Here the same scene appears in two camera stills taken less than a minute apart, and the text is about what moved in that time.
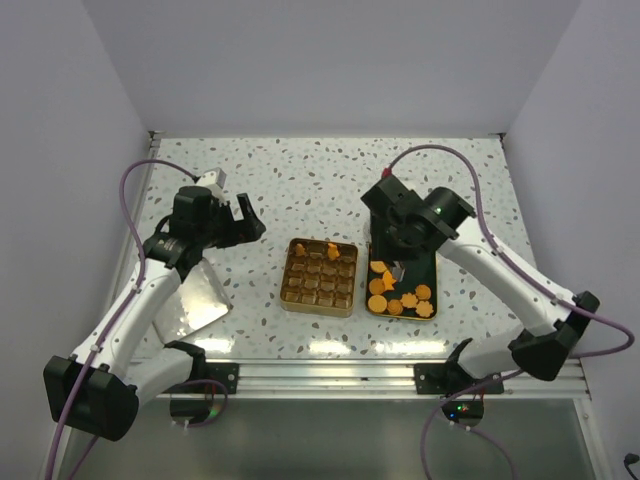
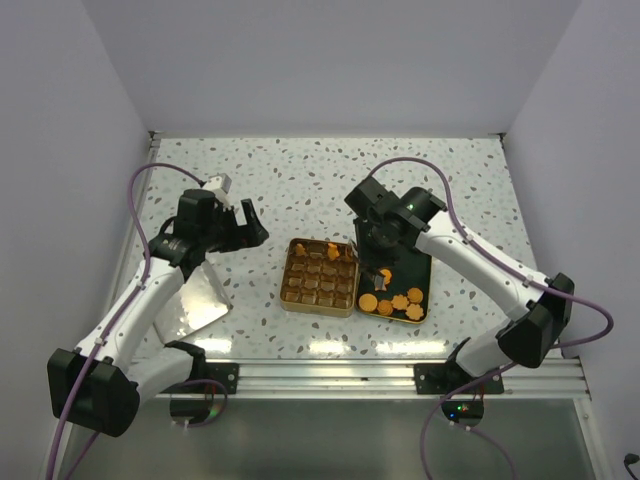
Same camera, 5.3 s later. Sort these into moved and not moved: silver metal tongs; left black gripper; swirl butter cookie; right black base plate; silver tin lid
Moved: silver metal tongs; swirl butter cookie
Not moved: silver tin lid; left black gripper; right black base plate
